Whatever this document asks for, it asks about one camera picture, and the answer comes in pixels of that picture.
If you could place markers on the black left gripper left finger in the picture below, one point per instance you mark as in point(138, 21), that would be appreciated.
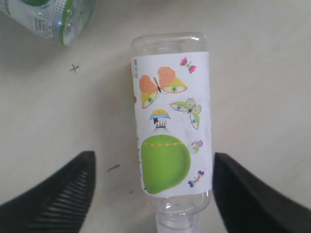
point(58, 204)

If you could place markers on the butterfly label square bottle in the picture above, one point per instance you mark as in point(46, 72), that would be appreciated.
point(173, 121)

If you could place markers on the lime label clear bottle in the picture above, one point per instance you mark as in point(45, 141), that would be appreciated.
point(58, 20)

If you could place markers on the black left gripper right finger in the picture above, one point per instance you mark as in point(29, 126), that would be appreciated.
point(248, 205)

